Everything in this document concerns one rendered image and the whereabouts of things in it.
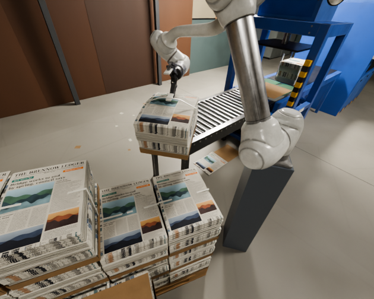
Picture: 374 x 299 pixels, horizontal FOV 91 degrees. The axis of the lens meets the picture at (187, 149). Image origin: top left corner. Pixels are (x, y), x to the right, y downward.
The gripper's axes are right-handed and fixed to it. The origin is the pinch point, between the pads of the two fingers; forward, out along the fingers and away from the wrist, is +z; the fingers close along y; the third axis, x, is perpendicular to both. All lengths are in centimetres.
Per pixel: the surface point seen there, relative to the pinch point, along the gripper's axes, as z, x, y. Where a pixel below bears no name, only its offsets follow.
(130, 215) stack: 52, 7, 43
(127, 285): 76, 3, 64
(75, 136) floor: -87, 176, 132
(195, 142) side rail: -19, -13, 52
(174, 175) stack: 22, -7, 45
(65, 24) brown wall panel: -218, 233, 15
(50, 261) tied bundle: 79, 20, 27
